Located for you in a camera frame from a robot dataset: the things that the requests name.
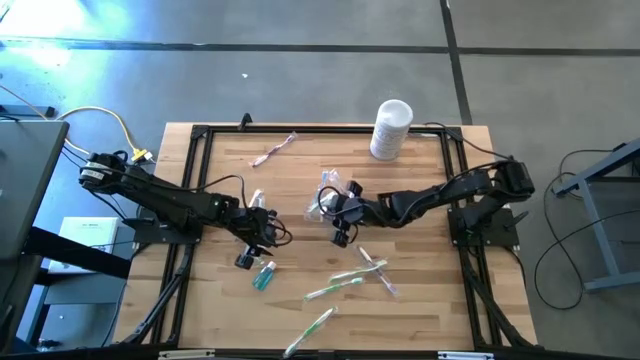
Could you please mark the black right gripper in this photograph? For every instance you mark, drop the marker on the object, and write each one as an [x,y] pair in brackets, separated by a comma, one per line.
[357,212]

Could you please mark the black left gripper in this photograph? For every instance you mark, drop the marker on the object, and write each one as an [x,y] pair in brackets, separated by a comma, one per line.
[252,225]

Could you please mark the clear acrylic organizer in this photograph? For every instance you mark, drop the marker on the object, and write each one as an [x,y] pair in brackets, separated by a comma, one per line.
[314,216]

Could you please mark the red toothbrush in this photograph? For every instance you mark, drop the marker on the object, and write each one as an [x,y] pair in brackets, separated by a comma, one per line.
[336,177]
[274,150]

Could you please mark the teal tube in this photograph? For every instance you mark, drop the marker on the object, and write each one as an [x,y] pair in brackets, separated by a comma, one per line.
[263,277]

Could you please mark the purple toothbrush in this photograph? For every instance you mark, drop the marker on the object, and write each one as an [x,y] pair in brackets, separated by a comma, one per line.
[387,282]

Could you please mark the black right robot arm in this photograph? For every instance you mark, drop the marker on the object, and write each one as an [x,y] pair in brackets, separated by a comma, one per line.
[450,189]

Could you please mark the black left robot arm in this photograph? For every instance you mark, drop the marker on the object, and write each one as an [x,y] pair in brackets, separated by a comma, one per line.
[170,196]

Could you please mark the white cylindrical container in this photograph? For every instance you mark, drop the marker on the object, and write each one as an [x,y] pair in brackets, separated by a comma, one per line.
[391,132]

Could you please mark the black clamp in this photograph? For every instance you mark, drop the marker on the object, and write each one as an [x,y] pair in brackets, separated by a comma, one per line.
[245,121]

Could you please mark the white box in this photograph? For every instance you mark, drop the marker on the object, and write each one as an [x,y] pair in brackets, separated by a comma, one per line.
[90,232]

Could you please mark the black workstation desk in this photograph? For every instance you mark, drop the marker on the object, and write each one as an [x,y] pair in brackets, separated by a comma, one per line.
[25,175]

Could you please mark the blue-grey metal cart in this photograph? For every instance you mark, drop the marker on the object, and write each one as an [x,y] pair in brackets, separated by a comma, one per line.
[600,169]

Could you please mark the black power strip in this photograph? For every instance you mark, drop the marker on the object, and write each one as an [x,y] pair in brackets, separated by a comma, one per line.
[30,111]

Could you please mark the black aluminium table frame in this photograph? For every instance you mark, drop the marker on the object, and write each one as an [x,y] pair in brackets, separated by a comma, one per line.
[325,129]

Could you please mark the white bracket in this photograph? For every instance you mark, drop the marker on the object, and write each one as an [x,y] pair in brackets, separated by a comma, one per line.
[186,354]
[465,355]

